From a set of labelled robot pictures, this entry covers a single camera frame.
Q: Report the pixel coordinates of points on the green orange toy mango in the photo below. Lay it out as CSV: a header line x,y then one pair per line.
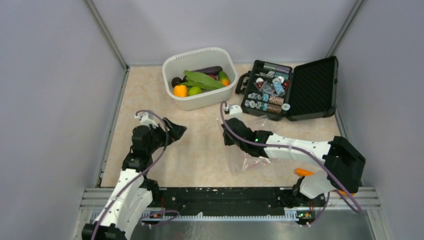
x,y
223,78

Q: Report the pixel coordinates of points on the green toy lime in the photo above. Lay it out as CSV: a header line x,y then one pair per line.
x,y
194,91

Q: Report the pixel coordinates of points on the dark brown toy fruit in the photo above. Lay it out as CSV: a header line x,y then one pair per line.
x,y
176,81

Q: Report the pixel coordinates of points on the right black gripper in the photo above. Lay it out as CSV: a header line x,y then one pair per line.
x,y
227,142

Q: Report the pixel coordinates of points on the white plastic tub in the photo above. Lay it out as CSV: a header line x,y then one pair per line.
x,y
197,59

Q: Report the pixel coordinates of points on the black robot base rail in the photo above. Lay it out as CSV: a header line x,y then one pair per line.
x,y
233,201

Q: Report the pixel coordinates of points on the purple toy eggplant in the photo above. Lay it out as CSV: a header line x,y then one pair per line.
x,y
212,70

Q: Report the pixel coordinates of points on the orange toy bell pepper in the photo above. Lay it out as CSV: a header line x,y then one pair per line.
x,y
181,91

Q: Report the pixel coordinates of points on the clear zip top bag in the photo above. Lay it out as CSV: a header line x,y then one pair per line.
x,y
239,161

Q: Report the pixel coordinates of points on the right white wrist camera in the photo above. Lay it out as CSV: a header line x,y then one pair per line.
x,y
233,110

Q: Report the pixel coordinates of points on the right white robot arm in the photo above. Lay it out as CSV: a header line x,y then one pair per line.
x,y
341,164

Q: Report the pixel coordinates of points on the red toy fruit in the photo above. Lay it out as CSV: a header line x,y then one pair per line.
x,y
213,76

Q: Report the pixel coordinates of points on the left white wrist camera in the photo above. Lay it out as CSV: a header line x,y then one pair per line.
x,y
146,119

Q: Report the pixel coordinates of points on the black poker chip case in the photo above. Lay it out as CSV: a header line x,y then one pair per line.
x,y
309,88

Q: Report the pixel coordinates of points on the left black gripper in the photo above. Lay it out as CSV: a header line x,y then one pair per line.
x,y
175,131

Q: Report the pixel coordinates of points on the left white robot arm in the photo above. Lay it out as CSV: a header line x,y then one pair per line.
x,y
134,192

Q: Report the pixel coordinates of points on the orange marker pen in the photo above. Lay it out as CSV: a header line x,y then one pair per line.
x,y
303,172

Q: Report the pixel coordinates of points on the loose white poker chip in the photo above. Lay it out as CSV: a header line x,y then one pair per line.
x,y
286,107

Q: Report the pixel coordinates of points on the green toy leaf vegetable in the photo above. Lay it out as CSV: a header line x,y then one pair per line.
x,y
204,81

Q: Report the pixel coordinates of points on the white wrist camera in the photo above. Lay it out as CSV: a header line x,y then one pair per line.
x,y
233,110
146,119

